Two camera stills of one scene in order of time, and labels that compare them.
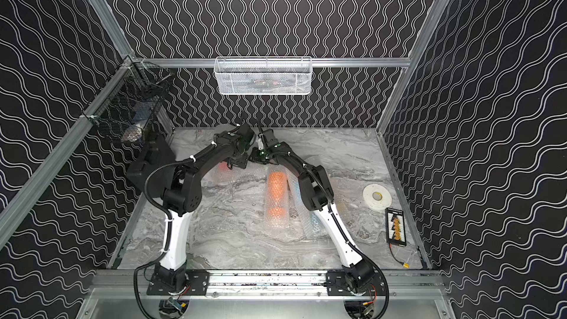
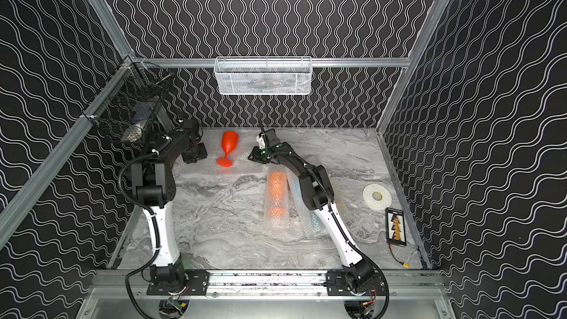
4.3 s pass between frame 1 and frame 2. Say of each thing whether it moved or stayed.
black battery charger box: stayed
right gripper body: stayed
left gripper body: moved
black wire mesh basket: stayed
